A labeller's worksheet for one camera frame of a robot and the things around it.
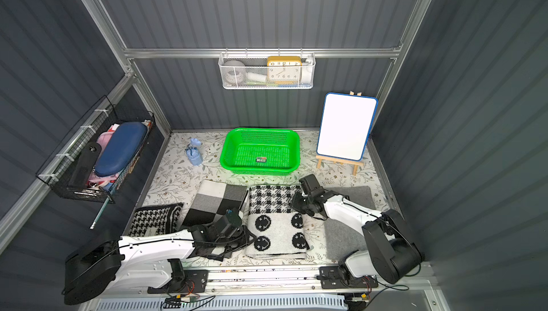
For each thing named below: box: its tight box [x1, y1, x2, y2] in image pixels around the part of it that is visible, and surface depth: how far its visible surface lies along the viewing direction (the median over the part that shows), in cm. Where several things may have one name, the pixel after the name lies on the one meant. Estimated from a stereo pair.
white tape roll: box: [222, 59, 246, 87], surface depth 89 cm
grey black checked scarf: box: [182, 179, 248, 228], surface depth 93 cm
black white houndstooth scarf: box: [128, 202, 185, 238], surface depth 84 cm
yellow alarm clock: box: [266, 55, 303, 85], surface depth 91 cm
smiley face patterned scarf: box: [245, 185, 310, 260], surface depth 84 cm
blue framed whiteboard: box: [316, 92, 379, 162], surface depth 91 cm
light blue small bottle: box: [185, 137, 203, 166], surface depth 104 cm
